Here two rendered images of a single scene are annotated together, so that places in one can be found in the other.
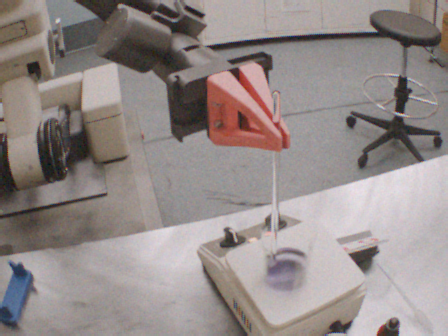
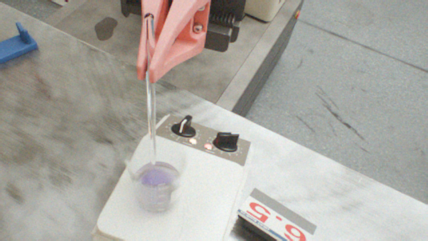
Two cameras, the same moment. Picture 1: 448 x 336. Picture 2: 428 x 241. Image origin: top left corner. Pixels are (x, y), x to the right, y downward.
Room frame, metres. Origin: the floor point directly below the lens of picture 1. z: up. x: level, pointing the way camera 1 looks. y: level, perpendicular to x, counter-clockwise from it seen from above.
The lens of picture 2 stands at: (0.19, -0.17, 1.19)
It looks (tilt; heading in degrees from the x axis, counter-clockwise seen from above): 53 degrees down; 32
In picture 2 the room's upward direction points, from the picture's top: 11 degrees clockwise
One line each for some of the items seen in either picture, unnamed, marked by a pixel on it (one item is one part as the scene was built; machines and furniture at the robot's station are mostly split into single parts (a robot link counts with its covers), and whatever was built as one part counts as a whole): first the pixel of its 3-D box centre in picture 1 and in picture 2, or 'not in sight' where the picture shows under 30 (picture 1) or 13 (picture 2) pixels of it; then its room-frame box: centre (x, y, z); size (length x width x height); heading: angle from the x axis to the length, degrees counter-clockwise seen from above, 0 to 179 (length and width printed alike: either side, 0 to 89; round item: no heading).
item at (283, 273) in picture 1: (285, 257); (154, 175); (0.31, -0.05, 0.87); 0.06 x 0.05 x 0.08; 122
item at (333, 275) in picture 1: (296, 270); (174, 196); (0.32, -0.07, 0.83); 0.12 x 0.12 x 0.01; 22
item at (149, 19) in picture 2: (275, 194); (152, 116); (0.31, -0.04, 0.95); 0.01 x 0.01 x 0.20; 26
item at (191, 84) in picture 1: (241, 119); (152, 27); (0.34, -0.02, 1.01); 0.09 x 0.07 x 0.07; 28
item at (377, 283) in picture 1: (376, 275); not in sight; (0.35, -0.19, 0.76); 0.06 x 0.06 x 0.02
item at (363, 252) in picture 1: (351, 243); (278, 219); (0.40, -0.16, 0.77); 0.09 x 0.06 x 0.04; 98
